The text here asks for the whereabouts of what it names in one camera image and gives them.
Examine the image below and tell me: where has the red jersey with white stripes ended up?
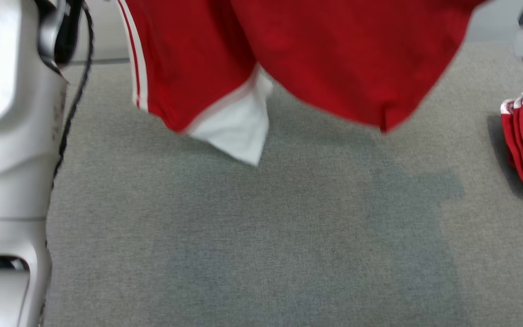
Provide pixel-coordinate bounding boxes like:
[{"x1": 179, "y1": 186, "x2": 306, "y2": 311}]
[{"x1": 116, "y1": 0, "x2": 489, "y2": 167}]

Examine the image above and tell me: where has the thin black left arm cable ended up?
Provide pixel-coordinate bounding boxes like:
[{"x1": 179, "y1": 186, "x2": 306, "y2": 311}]
[{"x1": 52, "y1": 0, "x2": 95, "y2": 184}]

